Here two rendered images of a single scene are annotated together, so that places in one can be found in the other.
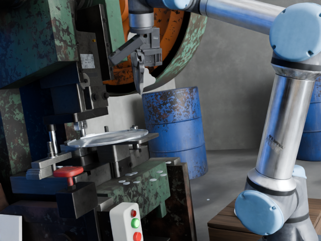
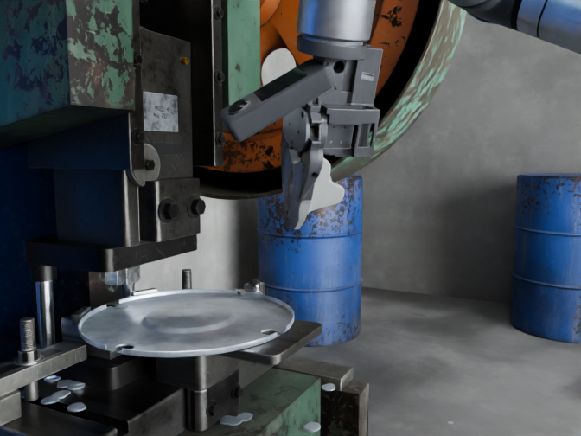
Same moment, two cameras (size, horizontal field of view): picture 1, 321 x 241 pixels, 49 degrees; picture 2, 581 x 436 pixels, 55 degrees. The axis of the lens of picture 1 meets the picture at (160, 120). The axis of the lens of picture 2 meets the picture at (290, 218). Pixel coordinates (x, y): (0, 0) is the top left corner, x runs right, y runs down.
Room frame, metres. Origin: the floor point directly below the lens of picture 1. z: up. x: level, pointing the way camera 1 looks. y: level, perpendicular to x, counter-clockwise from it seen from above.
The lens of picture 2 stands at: (0.49, 0.08, 1.01)
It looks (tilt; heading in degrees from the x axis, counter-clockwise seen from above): 7 degrees down; 358
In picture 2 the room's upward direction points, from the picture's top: straight up
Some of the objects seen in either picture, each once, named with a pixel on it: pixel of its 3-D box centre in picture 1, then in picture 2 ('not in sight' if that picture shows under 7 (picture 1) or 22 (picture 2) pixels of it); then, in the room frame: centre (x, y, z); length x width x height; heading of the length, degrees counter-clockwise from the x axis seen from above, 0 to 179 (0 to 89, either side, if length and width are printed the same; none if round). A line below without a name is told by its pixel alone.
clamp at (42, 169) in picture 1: (49, 157); (22, 362); (1.16, 0.39, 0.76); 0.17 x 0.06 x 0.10; 151
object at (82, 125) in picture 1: (81, 124); (124, 269); (1.31, 0.30, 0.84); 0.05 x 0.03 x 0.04; 151
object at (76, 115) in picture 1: (77, 118); (117, 253); (1.32, 0.31, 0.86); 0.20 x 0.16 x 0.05; 151
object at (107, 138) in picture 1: (108, 137); (189, 317); (1.25, 0.19, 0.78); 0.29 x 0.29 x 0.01
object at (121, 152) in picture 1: (122, 155); (220, 368); (1.23, 0.15, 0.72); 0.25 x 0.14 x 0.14; 61
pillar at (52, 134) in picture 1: (52, 138); (45, 300); (1.27, 0.40, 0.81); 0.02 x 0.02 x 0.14
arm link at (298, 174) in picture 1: (283, 187); not in sight; (0.95, -0.31, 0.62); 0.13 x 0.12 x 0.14; 141
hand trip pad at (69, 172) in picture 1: (69, 182); not in sight; (0.91, 0.26, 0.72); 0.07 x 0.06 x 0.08; 61
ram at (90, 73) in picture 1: (79, 70); (137, 132); (1.29, 0.27, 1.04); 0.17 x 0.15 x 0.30; 61
